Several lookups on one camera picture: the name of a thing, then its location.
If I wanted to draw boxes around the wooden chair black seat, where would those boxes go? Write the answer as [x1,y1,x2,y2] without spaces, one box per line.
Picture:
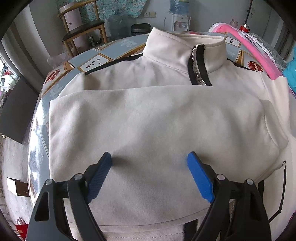
[58,1,108,58]

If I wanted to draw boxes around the empty clear water jug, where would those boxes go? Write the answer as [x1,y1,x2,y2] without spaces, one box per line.
[107,12,130,40]

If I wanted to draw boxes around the pink floral blanket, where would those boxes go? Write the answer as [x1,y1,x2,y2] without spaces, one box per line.
[208,23,282,80]

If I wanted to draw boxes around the white water dispenser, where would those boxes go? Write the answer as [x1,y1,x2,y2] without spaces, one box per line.
[164,12,191,33]

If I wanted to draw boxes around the grey curtain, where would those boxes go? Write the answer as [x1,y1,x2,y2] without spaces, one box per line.
[1,22,44,94]

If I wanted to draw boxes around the black trash bin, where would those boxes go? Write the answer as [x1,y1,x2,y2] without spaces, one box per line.
[131,23,151,36]

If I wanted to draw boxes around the blue water jug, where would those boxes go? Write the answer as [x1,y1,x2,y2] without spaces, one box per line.
[169,0,190,16]

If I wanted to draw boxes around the cardboard box on floor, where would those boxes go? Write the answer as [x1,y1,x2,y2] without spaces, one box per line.
[6,177,30,197]

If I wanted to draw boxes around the teal floral hanging cloth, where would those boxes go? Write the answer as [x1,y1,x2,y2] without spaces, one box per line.
[56,0,149,23]

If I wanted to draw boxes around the cream zip-up jacket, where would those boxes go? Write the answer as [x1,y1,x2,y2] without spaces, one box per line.
[49,28,295,240]

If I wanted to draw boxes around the patterned blue tablecloth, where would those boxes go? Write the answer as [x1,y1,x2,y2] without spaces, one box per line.
[28,32,267,203]

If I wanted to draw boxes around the turquoise fabric item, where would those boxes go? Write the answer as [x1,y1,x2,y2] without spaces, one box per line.
[282,47,296,93]

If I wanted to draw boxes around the red bag on floor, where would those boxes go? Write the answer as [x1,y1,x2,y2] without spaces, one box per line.
[16,224,28,240]

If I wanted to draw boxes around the pale cylindrical container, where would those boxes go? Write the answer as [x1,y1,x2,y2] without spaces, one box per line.
[59,1,88,52]

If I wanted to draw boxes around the dark low cabinet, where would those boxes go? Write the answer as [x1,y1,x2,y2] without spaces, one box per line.
[1,77,38,144]

